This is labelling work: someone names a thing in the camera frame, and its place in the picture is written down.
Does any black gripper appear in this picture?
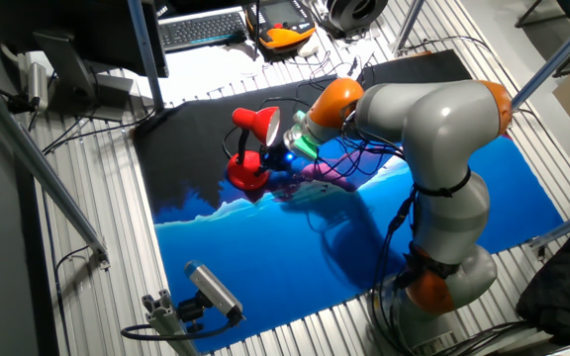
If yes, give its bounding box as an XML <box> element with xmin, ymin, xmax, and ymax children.
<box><xmin>253</xmin><ymin>146</ymin><xmax>298</xmax><ymax>182</ymax></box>

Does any red desk lamp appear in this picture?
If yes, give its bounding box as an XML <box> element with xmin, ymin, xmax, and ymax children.
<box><xmin>225</xmin><ymin>105</ymin><xmax>283</xmax><ymax>192</ymax></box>

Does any printed landscape table mat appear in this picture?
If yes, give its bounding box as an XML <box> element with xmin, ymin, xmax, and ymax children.
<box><xmin>133</xmin><ymin>48</ymin><xmax>566</xmax><ymax>354</ymax></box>

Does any white paper sheet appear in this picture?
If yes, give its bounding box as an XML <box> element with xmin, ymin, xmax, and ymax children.
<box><xmin>154</xmin><ymin>43</ymin><xmax>269</xmax><ymax>103</ymax></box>

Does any white roll object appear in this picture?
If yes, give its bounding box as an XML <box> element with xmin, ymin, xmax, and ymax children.
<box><xmin>296</xmin><ymin>41</ymin><xmax>322</xmax><ymax>58</ymax></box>

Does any orange black teach pendant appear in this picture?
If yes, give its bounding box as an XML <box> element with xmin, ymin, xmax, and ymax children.
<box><xmin>244</xmin><ymin>0</ymin><xmax>318</xmax><ymax>51</ymax></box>

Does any black computer keyboard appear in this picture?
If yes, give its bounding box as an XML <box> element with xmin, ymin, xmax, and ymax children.
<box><xmin>157</xmin><ymin>6</ymin><xmax>248</xmax><ymax>53</ymax></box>

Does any grey monitor stand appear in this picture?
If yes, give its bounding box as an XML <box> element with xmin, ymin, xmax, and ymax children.
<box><xmin>32</xmin><ymin>29</ymin><xmax>136</xmax><ymax>124</ymax></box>

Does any white cylindrical device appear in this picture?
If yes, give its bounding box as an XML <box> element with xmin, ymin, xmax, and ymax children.
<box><xmin>26</xmin><ymin>60</ymin><xmax>49</xmax><ymax>113</ymax></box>

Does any black computer monitor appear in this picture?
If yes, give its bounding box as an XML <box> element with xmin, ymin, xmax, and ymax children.
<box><xmin>0</xmin><ymin>0</ymin><xmax>170</xmax><ymax>80</ymax></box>

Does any black fabric jacket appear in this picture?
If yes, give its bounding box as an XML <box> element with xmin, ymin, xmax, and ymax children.
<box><xmin>514</xmin><ymin>185</ymin><xmax>570</xmax><ymax>348</ymax></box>

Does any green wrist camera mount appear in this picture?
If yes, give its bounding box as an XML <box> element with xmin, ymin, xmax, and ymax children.
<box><xmin>290</xmin><ymin>110</ymin><xmax>322</xmax><ymax>160</ymax></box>

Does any grey exterior camera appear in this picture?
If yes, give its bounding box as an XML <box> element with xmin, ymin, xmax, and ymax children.
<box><xmin>183</xmin><ymin>259</ymin><xmax>246</xmax><ymax>328</ymax></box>

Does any aluminium frame post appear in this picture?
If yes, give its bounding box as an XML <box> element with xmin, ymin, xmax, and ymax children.
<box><xmin>526</xmin><ymin>201</ymin><xmax>570</xmax><ymax>250</ymax></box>
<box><xmin>0</xmin><ymin>72</ymin><xmax>112</xmax><ymax>271</ymax></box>
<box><xmin>392</xmin><ymin>0</ymin><xmax>426</xmax><ymax>56</ymax></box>
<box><xmin>509</xmin><ymin>3</ymin><xmax>570</xmax><ymax>111</ymax></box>
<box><xmin>126</xmin><ymin>0</ymin><xmax>166</xmax><ymax>113</ymax></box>

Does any aluminium camera mount profile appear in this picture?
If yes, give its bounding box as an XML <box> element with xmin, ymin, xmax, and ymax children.
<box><xmin>141</xmin><ymin>289</ymin><xmax>200</xmax><ymax>356</ymax></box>

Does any black camera cable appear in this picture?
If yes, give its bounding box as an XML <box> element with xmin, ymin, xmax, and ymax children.
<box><xmin>120</xmin><ymin>315</ymin><xmax>233</xmax><ymax>343</ymax></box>

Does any black wall cable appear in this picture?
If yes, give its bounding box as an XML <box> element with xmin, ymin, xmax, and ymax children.
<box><xmin>0</xmin><ymin>72</ymin><xmax>38</xmax><ymax>116</ymax></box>

